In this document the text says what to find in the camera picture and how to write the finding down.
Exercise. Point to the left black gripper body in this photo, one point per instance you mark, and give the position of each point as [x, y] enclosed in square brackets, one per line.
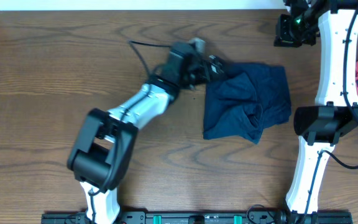
[206, 68]

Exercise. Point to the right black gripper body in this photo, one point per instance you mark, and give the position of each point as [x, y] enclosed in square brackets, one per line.
[301, 30]

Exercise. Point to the navy blue shorts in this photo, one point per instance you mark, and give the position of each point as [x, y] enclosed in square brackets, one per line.
[253, 97]

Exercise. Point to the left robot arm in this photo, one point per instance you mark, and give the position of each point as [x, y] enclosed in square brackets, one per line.
[104, 145]

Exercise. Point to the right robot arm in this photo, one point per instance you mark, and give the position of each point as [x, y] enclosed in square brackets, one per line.
[335, 110]

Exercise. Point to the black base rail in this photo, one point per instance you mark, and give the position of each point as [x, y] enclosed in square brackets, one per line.
[256, 216]

